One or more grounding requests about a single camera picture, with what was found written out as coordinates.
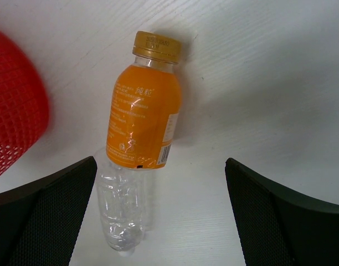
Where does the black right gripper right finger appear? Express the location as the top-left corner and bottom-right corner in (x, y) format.
(225, 158), (339, 265)

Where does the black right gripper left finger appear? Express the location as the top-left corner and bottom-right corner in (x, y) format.
(0, 156), (97, 265)

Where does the orange juice bottle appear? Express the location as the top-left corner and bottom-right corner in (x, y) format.
(106, 31), (182, 170)

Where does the red mesh plastic bin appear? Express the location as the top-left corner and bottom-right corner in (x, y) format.
(0, 31), (50, 175)

